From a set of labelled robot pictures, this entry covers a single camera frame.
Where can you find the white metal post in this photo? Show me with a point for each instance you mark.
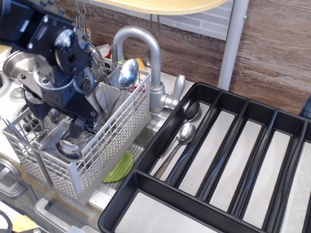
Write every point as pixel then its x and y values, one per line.
pixel 238 17

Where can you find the light wooden shelf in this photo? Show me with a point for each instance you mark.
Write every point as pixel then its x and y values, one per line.
pixel 165 7

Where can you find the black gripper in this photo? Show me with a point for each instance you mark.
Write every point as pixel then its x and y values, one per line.
pixel 63 93

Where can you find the upright steel fork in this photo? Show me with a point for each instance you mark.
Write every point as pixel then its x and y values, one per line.
pixel 114 57

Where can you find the green plate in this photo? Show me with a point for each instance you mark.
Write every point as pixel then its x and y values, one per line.
pixel 121 169

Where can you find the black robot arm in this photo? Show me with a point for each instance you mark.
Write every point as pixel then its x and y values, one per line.
pixel 39 28

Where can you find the front steel spoon in basket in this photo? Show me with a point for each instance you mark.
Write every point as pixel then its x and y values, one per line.
pixel 69 151

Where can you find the steel spoon in tray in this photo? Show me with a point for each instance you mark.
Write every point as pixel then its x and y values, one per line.
pixel 181 143

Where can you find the steel forks at basket corner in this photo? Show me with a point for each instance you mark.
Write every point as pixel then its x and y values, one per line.
pixel 15 131

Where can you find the steel pot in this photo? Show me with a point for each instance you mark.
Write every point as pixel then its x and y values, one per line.
pixel 18 62

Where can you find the silver faucet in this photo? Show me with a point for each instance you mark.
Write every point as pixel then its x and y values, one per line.
pixel 159 100

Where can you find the black cutlery tray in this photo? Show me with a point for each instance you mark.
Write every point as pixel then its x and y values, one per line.
pixel 247 170

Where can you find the grey plastic cutlery basket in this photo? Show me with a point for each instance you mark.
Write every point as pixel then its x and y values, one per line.
pixel 77 181

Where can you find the dark spoon in tray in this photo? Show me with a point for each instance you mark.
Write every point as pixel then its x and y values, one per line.
pixel 192 112

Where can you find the large upright steel spoon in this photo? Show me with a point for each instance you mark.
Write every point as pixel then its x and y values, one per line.
pixel 124 79

